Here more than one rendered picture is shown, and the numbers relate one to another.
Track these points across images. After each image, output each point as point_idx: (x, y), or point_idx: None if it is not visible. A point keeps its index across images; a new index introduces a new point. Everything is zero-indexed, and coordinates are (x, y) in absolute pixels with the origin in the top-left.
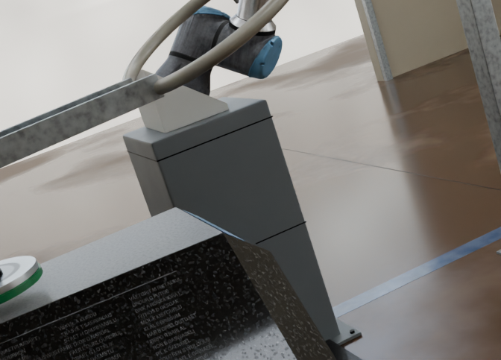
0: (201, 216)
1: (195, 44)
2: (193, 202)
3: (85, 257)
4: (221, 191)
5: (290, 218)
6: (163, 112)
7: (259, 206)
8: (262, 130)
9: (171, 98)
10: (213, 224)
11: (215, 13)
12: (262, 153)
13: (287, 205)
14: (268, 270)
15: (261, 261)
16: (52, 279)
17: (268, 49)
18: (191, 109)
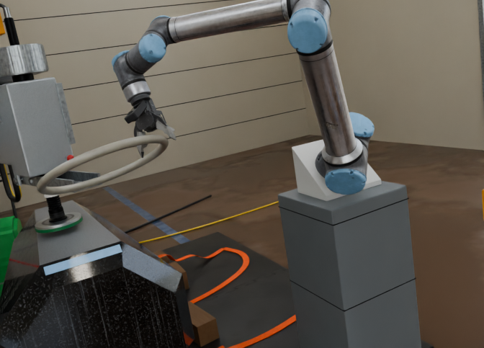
0: (293, 253)
1: None
2: (291, 243)
3: (86, 235)
4: (302, 248)
5: (335, 299)
6: (297, 179)
7: (320, 275)
8: (326, 229)
9: (301, 173)
10: (86, 260)
11: None
12: (325, 245)
13: (335, 290)
14: (39, 294)
15: (41, 288)
16: (69, 235)
17: (327, 176)
18: (310, 186)
